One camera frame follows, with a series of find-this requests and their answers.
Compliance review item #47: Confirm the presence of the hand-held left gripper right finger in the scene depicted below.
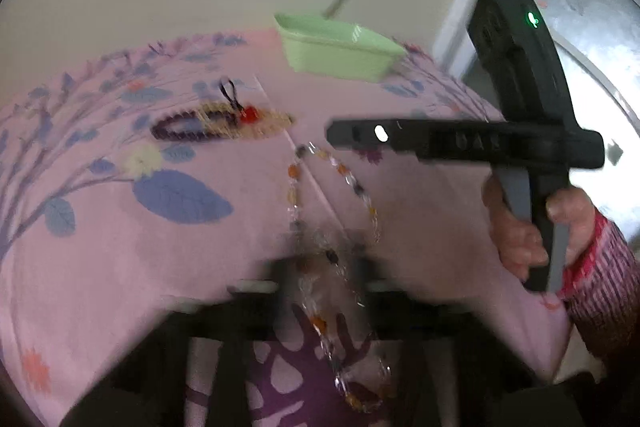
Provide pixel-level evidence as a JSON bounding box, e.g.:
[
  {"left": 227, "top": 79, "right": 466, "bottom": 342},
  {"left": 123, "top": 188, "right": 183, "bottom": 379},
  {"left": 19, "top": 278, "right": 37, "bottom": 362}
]
[{"left": 354, "top": 257, "right": 586, "bottom": 427}]

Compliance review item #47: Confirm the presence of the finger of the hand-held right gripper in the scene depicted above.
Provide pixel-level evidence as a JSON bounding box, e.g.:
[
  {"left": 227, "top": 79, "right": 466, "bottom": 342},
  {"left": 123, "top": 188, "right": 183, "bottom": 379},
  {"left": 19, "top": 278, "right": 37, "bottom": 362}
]
[{"left": 326, "top": 119, "right": 432, "bottom": 160}]

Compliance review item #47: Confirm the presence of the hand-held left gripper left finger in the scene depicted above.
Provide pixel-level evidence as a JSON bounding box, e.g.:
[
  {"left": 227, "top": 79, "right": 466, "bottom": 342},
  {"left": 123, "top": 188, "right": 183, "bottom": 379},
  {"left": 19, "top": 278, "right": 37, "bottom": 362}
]
[{"left": 60, "top": 257, "right": 302, "bottom": 427}]

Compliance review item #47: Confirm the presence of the multicoloured crystal bead necklace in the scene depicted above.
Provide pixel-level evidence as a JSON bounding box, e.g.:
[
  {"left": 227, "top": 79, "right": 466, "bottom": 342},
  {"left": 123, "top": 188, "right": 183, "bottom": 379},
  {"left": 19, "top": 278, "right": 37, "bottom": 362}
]
[{"left": 286, "top": 142, "right": 398, "bottom": 414}]

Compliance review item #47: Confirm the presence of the light green plastic basin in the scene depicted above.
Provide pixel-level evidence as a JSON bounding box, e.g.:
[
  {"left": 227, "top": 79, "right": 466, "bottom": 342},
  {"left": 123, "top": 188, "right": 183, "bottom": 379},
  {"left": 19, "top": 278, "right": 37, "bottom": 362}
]
[{"left": 274, "top": 12, "right": 409, "bottom": 83}]

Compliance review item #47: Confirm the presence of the cream bead bracelet black cord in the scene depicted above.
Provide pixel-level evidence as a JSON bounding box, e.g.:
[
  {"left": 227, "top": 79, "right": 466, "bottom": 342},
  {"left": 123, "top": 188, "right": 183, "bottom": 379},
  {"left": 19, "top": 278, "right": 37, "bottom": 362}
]
[{"left": 199, "top": 78, "right": 297, "bottom": 141}]

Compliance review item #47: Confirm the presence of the purple bead bracelet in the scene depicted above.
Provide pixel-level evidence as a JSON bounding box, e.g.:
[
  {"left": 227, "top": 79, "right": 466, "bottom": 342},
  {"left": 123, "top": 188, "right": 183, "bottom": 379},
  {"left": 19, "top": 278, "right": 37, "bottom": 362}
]
[{"left": 151, "top": 111, "right": 241, "bottom": 142}]

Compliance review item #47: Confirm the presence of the person's right hand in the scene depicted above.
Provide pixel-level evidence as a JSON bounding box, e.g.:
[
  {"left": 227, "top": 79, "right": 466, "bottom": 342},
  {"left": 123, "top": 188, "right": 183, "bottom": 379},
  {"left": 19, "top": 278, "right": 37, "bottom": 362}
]
[{"left": 481, "top": 176, "right": 597, "bottom": 281}]

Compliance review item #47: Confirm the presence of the frosted window glass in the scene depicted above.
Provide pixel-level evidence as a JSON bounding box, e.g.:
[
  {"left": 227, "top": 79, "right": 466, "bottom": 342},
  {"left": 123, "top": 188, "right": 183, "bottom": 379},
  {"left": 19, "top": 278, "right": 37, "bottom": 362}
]
[{"left": 462, "top": 0, "right": 640, "bottom": 233}]

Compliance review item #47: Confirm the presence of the pink floral bed sheet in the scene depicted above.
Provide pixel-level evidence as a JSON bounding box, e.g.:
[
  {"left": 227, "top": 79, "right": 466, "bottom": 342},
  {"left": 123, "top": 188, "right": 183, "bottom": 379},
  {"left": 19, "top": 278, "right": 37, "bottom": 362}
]
[{"left": 0, "top": 28, "right": 576, "bottom": 427}]

